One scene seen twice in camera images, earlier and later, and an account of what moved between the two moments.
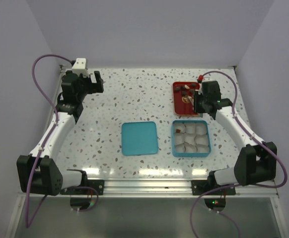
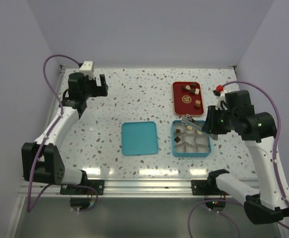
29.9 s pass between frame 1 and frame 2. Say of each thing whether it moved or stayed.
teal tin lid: stayed
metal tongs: moved
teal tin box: stayed
